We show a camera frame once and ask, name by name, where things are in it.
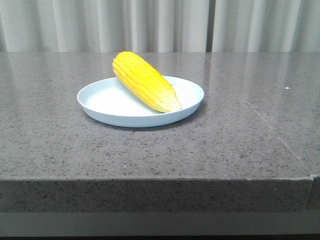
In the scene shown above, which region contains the yellow corn cob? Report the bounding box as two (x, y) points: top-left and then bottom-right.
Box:
(112, 51), (182, 113)

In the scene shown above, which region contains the light blue round plate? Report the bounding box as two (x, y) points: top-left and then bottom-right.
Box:
(77, 76), (205, 128)

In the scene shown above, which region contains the white pleated curtain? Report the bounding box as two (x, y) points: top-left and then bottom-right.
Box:
(0, 0), (320, 53)

